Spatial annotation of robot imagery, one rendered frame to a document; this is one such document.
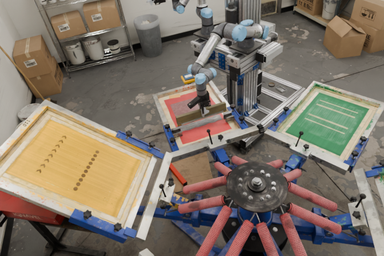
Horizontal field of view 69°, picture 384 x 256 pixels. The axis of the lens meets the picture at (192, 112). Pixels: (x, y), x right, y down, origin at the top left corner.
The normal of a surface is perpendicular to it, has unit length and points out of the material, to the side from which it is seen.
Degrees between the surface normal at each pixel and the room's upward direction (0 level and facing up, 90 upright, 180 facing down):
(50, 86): 90
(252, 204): 0
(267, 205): 0
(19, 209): 0
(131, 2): 90
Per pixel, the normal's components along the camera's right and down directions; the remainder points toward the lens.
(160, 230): -0.11, -0.76
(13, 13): 0.32, 0.58
